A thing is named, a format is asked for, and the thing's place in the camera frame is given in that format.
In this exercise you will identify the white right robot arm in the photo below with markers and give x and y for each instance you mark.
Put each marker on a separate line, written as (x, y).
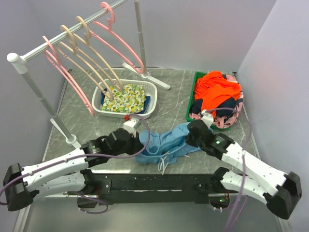
(279, 191)

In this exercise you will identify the aluminium frame rail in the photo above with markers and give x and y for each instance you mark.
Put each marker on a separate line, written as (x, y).
(36, 194)

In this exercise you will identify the beige hanger left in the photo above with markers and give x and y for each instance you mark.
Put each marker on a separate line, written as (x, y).
(86, 59)

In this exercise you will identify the beige hanger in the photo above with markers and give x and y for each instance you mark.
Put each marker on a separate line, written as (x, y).
(117, 82)
(86, 59)

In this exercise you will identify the beige hanger right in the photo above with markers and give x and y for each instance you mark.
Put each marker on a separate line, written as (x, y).
(117, 82)

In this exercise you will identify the pink hanger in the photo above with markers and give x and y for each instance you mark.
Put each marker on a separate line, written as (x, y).
(55, 61)
(120, 41)

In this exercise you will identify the orange garment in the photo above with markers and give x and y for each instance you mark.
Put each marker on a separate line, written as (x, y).
(217, 92)

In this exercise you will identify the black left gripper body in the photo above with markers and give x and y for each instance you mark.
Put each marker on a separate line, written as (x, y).
(130, 147)

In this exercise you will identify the lemon print cloth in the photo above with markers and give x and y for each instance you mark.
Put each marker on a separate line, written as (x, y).
(125, 99)

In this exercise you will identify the green plastic tray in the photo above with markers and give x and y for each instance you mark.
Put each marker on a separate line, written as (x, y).
(198, 75)

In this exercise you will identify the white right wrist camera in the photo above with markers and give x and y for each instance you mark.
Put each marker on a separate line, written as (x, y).
(207, 118)

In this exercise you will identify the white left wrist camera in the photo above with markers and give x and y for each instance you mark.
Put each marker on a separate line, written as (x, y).
(131, 125)

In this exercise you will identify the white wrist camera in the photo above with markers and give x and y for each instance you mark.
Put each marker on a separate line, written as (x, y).
(131, 125)
(207, 118)

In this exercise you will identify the navy pink floral garment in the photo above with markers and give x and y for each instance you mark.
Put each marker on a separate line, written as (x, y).
(221, 122)

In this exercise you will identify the light blue shorts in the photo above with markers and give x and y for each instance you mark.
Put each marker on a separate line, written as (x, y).
(163, 149)

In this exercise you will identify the white plastic laundry basket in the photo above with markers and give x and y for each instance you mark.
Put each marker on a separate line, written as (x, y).
(137, 97)

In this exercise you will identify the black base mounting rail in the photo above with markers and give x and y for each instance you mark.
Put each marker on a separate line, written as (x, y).
(152, 188)

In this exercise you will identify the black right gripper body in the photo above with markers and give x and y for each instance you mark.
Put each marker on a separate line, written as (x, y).
(192, 141)

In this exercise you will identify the white metal clothes rack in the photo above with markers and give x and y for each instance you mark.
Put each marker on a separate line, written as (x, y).
(19, 63)

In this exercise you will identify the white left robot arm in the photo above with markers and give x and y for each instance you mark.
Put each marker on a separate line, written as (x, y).
(70, 172)

